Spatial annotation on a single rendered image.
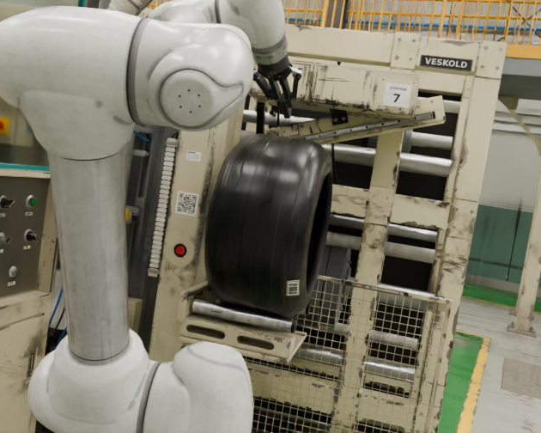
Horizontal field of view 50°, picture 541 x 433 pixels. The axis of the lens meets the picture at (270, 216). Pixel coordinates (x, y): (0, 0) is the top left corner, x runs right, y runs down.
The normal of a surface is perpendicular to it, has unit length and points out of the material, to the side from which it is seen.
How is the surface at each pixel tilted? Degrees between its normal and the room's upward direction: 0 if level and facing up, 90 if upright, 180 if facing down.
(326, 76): 90
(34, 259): 90
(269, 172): 54
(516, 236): 90
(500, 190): 90
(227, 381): 64
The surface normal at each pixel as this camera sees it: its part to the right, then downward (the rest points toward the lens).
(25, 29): -0.16, -0.33
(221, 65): 0.73, -0.32
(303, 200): 0.54, -0.14
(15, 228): 0.96, 0.16
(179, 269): -0.22, 0.04
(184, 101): 0.07, 0.48
